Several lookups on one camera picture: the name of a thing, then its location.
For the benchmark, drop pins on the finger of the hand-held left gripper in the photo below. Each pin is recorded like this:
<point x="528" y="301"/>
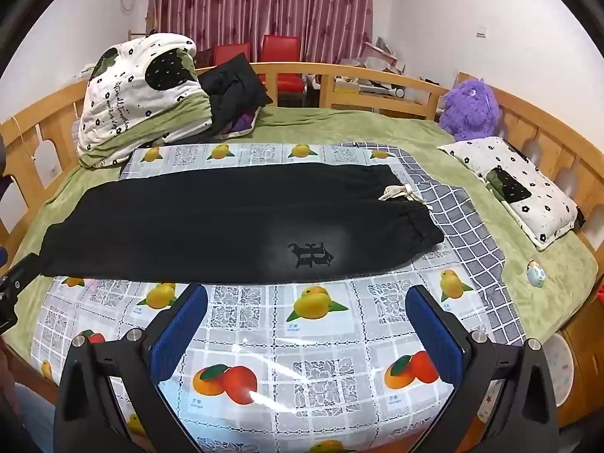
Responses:
<point x="20" y="288"/>

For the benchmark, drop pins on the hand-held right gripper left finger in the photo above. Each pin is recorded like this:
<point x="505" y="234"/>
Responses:
<point x="178" y="336"/>

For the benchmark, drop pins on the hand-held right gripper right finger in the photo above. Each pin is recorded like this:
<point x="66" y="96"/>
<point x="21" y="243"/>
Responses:
<point x="435" y="337"/>

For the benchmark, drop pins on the black pants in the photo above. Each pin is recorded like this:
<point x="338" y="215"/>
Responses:
<point x="226" y="231"/>

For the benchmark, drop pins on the grey checked sheet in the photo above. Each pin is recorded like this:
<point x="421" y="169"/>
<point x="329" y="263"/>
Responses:
<point x="467" y="240"/>

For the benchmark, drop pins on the small round toy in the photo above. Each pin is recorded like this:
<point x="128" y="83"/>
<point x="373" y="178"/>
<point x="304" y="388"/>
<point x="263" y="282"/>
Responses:
<point x="536" y="273"/>

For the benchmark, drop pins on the fruit print plastic tablecloth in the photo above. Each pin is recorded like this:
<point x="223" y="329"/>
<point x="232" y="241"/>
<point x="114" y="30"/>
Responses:
<point x="302" y="354"/>

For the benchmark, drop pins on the person's leg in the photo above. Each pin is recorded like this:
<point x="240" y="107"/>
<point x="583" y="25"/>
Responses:
<point x="28" y="415"/>

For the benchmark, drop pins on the white round plate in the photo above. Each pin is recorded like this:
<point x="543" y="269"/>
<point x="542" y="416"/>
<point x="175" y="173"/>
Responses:
<point x="561" y="369"/>

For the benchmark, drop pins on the wooden bedside cabinet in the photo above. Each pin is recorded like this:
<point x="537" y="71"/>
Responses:
<point x="585" y="335"/>

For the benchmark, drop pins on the white floral pillow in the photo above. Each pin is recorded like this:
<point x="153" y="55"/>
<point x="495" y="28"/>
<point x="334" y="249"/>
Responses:
<point x="519" y="186"/>

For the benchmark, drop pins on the green bed sheet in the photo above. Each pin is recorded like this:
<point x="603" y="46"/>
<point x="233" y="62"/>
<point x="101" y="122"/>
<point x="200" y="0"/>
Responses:
<point x="368" y="127"/>

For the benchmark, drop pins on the white patterned pillow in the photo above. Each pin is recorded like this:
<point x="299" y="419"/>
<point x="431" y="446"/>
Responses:
<point x="137" y="99"/>

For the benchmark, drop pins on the purple cloth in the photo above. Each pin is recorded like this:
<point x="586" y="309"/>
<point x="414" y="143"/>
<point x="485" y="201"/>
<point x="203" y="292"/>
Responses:
<point x="245" y="121"/>

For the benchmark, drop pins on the purple plush toy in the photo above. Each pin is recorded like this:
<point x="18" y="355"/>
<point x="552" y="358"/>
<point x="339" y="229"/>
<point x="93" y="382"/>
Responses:
<point x="469" y="109"/>

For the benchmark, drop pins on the black clothes pile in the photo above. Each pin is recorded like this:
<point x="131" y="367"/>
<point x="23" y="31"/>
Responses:
<point x="236" y="87"/>

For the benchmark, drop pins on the red chair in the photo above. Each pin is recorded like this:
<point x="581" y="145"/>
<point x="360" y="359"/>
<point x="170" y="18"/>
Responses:
<point x="283" y="63"/>
<point x="231" y="54"/>

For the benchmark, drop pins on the red patterned curtain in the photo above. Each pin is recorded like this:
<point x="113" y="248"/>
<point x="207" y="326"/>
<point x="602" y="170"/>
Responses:
<point x="264" y="7"/>

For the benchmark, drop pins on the wooden bed frame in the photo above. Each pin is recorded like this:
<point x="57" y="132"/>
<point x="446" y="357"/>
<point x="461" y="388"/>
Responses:
<point x="542" y="118"/>

